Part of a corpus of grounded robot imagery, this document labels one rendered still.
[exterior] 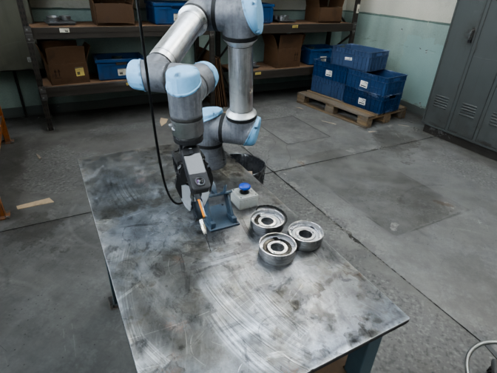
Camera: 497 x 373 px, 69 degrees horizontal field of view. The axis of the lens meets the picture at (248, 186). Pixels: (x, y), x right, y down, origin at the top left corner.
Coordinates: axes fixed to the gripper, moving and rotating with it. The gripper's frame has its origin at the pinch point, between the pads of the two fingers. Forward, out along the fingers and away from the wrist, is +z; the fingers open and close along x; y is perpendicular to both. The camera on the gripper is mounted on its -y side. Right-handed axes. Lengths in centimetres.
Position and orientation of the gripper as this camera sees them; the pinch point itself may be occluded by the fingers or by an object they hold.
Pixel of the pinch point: (196, 206)
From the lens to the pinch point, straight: 96.4
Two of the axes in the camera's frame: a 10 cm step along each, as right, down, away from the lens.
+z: -0.1, 8.3, 5.5
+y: -3.9, -5.1, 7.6
